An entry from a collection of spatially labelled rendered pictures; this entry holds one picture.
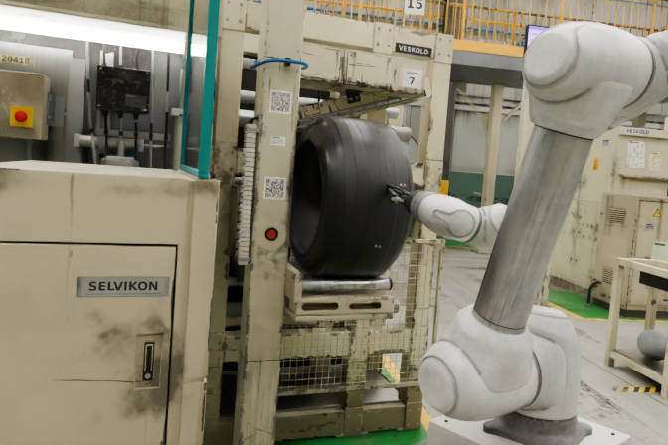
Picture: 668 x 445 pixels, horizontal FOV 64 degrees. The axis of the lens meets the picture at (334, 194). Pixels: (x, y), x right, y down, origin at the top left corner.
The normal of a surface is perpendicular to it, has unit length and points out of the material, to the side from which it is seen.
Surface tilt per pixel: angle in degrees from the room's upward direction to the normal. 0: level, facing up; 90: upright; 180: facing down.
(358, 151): 55
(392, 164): 62
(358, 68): 90
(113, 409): 90
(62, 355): 90
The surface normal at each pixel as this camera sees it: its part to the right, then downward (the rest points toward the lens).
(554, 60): -0.82, -0.13
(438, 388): -0.86, 0.07
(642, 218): 0.15, 0.07
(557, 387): 0.46, 0.10
